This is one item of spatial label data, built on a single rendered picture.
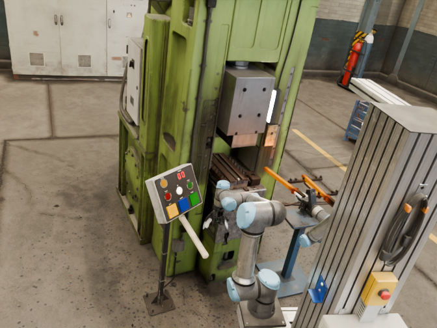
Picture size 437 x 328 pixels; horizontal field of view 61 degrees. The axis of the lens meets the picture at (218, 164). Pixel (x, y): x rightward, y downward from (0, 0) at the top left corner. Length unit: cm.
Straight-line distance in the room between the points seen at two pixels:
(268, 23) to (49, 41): 543
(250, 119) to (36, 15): 544
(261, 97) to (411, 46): 914
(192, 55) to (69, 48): 531
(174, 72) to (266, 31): 70
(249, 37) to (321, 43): 789
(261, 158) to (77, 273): 176
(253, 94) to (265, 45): 34
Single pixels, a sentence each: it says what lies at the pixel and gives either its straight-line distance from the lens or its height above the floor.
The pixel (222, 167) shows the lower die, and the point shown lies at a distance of 290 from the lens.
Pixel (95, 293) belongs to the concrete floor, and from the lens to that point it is 322.
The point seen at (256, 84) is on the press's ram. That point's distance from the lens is 248.
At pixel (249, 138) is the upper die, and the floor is 133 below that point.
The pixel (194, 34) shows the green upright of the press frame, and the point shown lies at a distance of 235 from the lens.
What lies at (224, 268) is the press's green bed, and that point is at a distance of 324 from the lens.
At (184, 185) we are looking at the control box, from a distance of 240.
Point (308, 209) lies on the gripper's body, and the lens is 245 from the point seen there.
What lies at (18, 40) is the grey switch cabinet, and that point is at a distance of 752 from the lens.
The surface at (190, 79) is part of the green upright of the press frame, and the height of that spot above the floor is 171.
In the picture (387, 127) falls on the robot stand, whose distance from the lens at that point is 134.
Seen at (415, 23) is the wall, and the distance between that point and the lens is 1148.
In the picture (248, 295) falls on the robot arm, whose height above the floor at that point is 99.
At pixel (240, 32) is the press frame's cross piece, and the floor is 201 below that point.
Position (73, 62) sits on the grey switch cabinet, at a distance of 760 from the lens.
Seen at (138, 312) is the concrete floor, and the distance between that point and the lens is 308.
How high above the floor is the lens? 239
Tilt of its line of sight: 29 degrees down
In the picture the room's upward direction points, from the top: 9 degrees clockwise
